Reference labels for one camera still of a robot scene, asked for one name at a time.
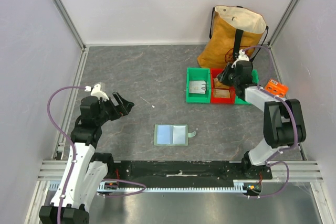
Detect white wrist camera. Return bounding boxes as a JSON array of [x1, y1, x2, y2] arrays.
[[232, 49, 249, 68], [85, 82, 110, 101]]

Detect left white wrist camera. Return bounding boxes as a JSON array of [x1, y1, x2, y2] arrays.
[[85, 82, 110, 101]]

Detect silver cards in bin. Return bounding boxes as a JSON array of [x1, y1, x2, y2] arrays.
[[188, 80, 207, 94]]

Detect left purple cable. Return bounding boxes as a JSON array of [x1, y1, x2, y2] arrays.
[[46, 86, 147, 224]]

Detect brown cards in bin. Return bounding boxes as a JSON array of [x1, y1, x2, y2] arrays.
[[213, 89, 230, 99]]

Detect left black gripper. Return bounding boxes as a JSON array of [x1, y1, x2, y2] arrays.
[[95, 91, 133, 125]]

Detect green bin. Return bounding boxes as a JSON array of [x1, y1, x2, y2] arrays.
[[186, 68, 212, 103], [234, 69, 259, 105]]

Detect orange packet box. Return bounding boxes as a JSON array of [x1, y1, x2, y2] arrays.
[[264, 79, 289, 98]]

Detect red bin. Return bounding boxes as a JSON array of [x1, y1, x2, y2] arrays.
[[210, 68, 236, 104]]

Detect yellow tote bag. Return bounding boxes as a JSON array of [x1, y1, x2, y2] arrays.
[[197, 5, 269, 69]]

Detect light green card holder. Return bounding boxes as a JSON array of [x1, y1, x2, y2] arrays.
[[154, 124, 196, 146]]

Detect grey cable duct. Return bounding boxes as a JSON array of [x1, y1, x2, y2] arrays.
[[49, 179, 249, 193]]

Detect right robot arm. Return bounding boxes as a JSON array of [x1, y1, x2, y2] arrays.
[[217, 60, 307, 179]]

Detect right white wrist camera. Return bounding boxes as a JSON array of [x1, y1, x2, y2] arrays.
[[232, 49, 249, 68]]

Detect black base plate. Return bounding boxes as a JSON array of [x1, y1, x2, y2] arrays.
[[113, 161, 272, 182]]

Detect left green bin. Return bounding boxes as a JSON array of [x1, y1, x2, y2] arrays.
[[186, 68, 212, 103]]

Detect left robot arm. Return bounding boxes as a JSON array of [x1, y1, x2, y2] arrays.
[[39, 92, 134, 223]]

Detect right green bin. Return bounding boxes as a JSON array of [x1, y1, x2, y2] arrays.
[[234, 69, 259, 105]]

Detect aluminium frame rail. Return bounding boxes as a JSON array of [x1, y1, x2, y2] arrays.
[[36, 159, 323, 183]]

